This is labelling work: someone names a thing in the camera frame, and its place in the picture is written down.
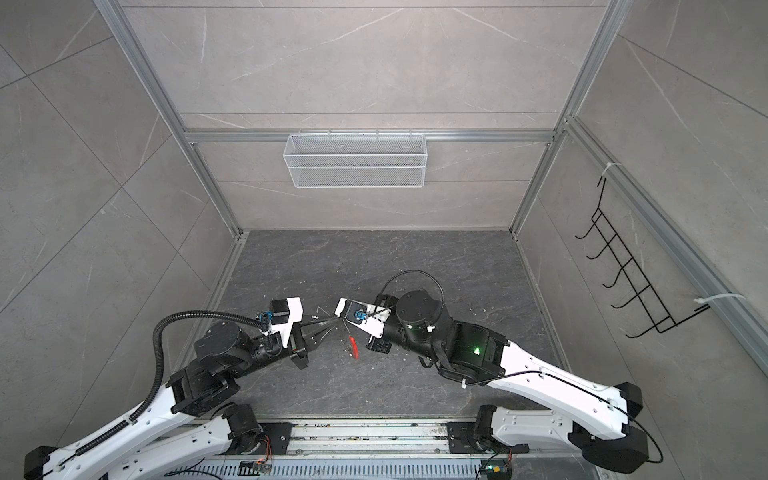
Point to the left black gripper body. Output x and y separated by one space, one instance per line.
296 354

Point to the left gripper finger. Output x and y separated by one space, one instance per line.
315 335
319 321

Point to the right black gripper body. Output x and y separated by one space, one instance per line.
379 344

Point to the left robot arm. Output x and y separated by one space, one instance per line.
188 415

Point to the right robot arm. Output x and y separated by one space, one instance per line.
580 415

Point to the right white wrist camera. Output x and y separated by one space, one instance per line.
367 317

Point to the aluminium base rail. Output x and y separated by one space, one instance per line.
372 447

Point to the white wire mesh basket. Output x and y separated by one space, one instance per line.
372 160

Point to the black wire hook rack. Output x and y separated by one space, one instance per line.
629 270

